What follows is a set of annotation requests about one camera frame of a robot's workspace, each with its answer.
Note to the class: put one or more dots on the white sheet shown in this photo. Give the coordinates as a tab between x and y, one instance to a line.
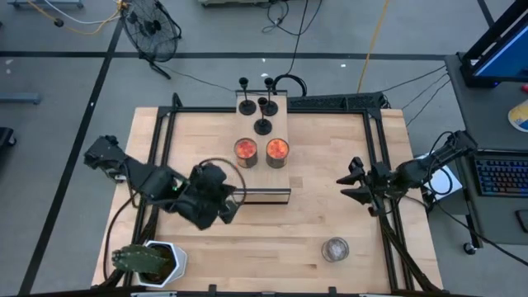
449	187

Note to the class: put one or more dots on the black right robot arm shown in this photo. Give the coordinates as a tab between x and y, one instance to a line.
420	171

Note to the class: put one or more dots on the black power strip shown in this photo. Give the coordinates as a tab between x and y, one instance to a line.
334	102

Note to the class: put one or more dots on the black candlestick holder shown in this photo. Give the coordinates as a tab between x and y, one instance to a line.
270	109
247	108
262	126

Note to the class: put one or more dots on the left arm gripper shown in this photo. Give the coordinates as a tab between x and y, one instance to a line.
206	194

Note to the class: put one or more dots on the black caster wheel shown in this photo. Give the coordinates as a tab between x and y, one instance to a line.
469	248

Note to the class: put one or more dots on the green cactus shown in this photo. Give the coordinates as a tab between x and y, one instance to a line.
138	260

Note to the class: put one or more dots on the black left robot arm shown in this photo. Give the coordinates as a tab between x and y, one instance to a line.
144	181

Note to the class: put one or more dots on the clear silver glass candle jar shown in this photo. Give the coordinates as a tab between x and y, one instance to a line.
335	249

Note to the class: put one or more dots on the backlit black keyboard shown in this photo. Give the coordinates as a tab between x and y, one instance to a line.
501	175

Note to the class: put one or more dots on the black round plug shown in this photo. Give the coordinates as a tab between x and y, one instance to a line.
59	22

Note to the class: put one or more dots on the orange candle glass jar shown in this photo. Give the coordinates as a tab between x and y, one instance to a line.
277	149
246	150

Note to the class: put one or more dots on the black monitor blue screen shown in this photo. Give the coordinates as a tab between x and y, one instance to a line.
507	57

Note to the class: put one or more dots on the blue grey floor bar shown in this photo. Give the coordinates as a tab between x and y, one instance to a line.
45	3

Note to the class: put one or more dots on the black metal table frame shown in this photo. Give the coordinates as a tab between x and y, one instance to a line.
206	109

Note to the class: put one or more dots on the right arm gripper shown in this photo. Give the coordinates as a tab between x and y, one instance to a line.
377	181

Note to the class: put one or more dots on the black wheeled base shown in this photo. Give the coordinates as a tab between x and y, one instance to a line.
6	136

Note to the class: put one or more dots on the white hexagonal plant pot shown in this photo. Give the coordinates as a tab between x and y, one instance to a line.
179	262

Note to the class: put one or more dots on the grey desk cart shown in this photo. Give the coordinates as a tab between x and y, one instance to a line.
486	123

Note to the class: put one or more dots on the black floor fan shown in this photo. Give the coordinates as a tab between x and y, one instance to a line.
152	29

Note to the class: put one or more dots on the white yellow wipes canister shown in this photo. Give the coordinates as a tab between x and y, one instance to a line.
520	117

